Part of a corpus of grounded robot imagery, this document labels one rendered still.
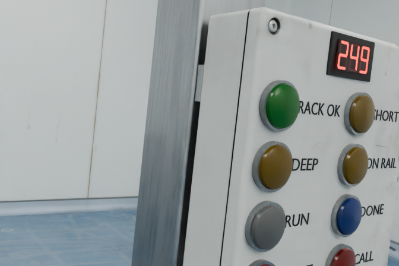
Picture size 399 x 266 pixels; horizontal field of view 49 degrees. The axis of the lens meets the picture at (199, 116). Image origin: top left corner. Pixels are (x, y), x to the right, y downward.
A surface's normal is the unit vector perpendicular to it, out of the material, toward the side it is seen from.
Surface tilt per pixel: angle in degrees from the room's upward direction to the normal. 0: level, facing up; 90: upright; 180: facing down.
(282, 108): 91
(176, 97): 90
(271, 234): 93
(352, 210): 87
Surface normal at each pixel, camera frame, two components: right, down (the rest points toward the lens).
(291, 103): 0.63, 0.07
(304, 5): -0.85, -0.07
